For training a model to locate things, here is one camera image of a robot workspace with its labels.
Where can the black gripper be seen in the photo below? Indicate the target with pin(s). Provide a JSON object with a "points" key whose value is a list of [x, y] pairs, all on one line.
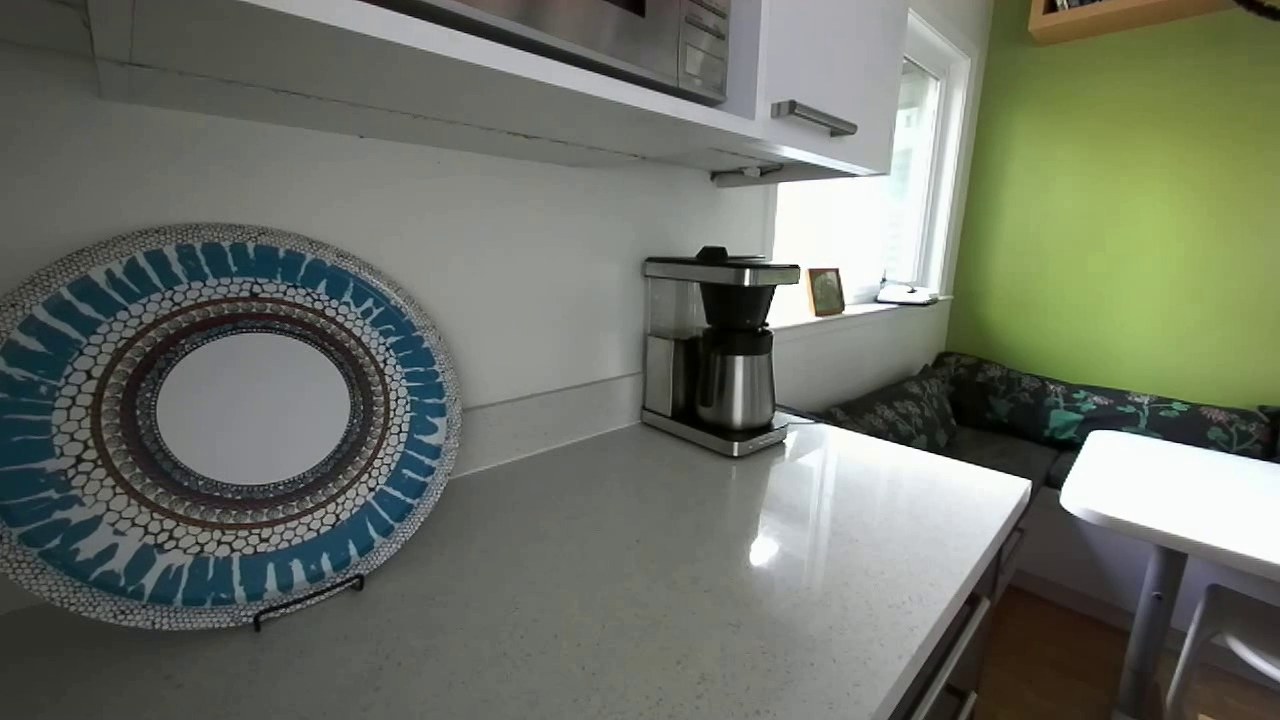
{"points": [[1265, 4]]}

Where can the white table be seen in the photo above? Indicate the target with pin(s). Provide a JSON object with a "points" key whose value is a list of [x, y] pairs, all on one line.
{"points": [[1175, 493]]}

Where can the white wall cabinet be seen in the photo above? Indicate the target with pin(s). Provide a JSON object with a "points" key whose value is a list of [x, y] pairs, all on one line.
{"points": [[403, 103]]}

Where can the white cabinet door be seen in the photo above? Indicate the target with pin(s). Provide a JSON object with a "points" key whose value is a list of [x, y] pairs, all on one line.
{"points": [[826, 55]]}

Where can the white windowsill object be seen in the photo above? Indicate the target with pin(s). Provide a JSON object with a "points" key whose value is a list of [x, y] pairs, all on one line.
{"points": [[907, 294]]}

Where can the wooden wall frame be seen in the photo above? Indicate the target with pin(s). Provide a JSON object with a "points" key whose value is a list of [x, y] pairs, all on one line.
{"points": [[1121, 19]]}

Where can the dark base cabinet with drawers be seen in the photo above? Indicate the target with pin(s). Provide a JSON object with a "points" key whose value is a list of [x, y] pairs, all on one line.
{"points": [[980, 641]]}

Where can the white framed window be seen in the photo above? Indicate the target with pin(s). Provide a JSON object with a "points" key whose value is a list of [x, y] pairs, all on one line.
{"points": [[920, 201]]}

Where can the small wooden picture frame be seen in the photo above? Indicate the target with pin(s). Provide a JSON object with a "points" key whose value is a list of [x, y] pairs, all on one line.
{"points": [[826, 291]]}

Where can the blue patterned decorative plate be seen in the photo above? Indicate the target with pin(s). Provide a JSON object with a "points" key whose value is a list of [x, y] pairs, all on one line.
{"points": [[80, 346]]}

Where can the metal under-cabinet bar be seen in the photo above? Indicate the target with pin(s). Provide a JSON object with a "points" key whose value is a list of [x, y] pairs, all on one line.
{"points": [[753, 173]]}

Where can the dark floral pillow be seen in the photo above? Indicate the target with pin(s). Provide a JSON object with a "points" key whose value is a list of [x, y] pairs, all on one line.
{"points": [[907, 405]]}

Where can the steel and black coffee maker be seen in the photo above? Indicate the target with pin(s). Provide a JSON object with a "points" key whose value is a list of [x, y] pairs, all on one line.
{"points": [[735, 386]]}

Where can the floral bench cushion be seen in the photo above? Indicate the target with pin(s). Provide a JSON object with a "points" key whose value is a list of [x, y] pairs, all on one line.
{"points": [[1065, 405]]}

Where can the stainless steel microwave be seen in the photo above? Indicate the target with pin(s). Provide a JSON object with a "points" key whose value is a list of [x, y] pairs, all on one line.
{"points": [[585, 32]]}

